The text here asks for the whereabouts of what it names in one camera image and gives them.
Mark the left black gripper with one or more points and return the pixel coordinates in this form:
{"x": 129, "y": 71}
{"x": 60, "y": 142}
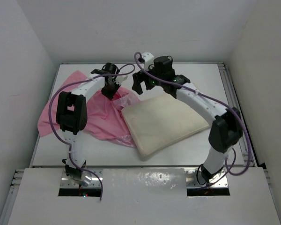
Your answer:
{"x": 110, "y": 95}

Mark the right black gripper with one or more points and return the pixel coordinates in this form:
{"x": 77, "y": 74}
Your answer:
{"x": 138, "y": 78}

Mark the pink satin pillowcase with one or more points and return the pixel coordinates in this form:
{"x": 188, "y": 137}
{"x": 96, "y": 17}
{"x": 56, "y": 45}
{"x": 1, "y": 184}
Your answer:
{"x": 105, "y": 120}

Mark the cream white pillow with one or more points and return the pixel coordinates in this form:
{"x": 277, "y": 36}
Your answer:
{"x": 160, "y": 122}

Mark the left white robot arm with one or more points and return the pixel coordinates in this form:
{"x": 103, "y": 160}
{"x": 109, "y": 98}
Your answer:
{"x": 71, "y": 115}

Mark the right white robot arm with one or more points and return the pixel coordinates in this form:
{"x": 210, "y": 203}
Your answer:
{"x": 225, "y": 129}

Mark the white front cover board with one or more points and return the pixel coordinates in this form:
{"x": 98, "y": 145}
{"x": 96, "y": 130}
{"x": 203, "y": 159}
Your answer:
{"x": 142, "y": 197}

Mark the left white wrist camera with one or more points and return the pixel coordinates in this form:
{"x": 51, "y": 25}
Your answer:
{"x": 120, "y": 79}

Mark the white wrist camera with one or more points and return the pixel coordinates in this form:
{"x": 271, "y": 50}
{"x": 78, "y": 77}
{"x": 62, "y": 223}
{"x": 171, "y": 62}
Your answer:
{"x": 120, "y": 79}
{"x": 146, "y": 59}

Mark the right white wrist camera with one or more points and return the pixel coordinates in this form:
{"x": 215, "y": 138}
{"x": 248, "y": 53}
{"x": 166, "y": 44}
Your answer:
{"x": 146, "y": 59}

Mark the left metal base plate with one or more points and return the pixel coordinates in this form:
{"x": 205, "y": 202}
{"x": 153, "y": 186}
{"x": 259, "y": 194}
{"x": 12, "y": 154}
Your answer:
{"x": 87, "y": 186}

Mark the metal base plate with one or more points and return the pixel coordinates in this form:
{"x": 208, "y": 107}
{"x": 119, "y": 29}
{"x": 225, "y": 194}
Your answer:
{"x": 194, "y": 188}
{"x": 87, "y": 186}

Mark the aluminium table frame rail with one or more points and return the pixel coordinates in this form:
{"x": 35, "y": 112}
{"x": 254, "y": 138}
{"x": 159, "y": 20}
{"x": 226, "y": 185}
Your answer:
{"x": 233, "y": 102}

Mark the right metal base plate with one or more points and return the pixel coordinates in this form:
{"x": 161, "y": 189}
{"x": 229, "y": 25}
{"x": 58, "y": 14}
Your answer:
{"x": 194, "y": 188}

